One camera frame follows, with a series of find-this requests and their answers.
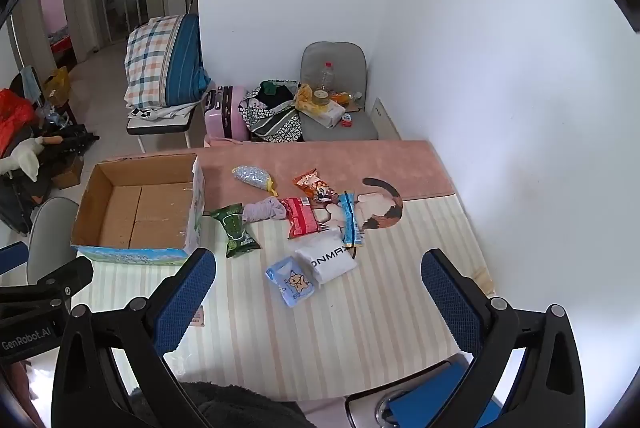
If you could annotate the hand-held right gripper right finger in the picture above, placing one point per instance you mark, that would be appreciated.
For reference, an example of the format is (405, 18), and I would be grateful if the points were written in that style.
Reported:
(450, 303)

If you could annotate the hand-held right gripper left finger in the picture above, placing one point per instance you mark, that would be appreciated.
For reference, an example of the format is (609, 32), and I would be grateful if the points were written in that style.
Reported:
(185, 303)

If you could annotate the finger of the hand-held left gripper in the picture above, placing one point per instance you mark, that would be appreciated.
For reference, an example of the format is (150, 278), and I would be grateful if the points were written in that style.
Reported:
(70, 275)
(12, 258)

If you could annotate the green packet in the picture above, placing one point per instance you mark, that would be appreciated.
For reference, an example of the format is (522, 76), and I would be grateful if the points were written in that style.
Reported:
(235, 230)

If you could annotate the light blue cartoon packet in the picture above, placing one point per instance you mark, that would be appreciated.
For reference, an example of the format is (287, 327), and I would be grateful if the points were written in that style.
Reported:
(292, 283)

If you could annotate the white packet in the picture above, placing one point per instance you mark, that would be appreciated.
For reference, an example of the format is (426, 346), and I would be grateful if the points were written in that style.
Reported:
(330, 260)

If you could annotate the blue striped packet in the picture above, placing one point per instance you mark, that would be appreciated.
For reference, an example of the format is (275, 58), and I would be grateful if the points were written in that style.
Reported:
(350, 220)

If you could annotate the red packet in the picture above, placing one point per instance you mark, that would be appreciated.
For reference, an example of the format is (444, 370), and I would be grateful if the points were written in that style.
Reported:
(300, 218)

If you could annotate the orange snack packet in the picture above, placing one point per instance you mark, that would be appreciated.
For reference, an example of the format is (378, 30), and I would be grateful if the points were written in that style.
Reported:
(312, 185)

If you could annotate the person's left forearm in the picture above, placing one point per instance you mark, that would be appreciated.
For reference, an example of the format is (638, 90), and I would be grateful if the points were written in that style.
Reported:
(20, 398)

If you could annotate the grey round back chair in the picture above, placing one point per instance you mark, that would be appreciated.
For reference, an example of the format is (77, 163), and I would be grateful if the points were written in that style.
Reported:
(52, 233)

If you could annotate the blue seat chair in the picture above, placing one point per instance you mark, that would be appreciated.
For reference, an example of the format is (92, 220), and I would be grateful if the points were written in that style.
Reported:
(425, 388)

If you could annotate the brown cardboard box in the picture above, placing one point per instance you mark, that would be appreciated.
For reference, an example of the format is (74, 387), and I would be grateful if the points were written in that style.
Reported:
(67, 175)

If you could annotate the white goose plush toy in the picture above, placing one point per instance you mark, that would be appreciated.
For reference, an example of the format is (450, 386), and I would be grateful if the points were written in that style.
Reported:
(25, 157)

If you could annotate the dark fleece clothing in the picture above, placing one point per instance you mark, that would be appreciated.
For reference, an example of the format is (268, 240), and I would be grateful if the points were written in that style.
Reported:
(225, 408)

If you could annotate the black folded stroller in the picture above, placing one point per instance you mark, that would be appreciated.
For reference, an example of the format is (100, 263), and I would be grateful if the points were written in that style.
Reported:
(70, 140)

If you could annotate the red plastic bag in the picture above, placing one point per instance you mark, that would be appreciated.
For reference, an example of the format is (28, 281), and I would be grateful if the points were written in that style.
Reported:
(15, 112)

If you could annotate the pink paper bag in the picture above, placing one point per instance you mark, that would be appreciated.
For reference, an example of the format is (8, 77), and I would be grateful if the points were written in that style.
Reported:
(225, 141)

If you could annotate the light blue cloth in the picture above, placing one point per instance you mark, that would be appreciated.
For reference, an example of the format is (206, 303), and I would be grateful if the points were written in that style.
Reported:
(31, 82)

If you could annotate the white folded sheet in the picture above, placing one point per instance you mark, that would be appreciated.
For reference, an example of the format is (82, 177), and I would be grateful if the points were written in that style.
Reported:
(160, 111)

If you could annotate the grey leaning board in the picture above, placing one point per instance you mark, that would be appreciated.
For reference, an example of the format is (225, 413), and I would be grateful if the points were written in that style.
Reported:
(386, 120)

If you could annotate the pink suitcase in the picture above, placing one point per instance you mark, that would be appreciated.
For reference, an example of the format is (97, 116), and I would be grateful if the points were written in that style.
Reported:
(227, 112)

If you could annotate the patterned fabric bag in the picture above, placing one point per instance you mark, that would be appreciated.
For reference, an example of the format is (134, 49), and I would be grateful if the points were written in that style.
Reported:
(275, 122)

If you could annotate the small red box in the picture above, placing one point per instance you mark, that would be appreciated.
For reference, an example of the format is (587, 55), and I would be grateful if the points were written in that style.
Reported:
(346, 121)

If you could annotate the white box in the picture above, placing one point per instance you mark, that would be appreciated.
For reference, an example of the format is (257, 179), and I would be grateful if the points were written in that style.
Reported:
(330, 115)

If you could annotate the plaid bedding bundle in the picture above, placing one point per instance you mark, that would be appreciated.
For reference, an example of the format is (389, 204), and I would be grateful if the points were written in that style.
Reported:
(160, 57)

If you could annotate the yellow plastic bag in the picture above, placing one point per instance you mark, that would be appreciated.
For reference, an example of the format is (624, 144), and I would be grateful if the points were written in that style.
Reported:
(306, 100)

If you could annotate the clear plastic bottle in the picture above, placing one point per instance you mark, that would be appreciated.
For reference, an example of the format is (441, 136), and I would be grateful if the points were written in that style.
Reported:
(325, 77)

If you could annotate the grey padded chair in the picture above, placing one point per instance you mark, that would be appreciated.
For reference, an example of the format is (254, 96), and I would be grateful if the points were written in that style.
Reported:
(340, 57)

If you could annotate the white frame bench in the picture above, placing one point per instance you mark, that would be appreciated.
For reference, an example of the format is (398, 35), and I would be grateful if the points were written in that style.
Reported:
(160, 126)

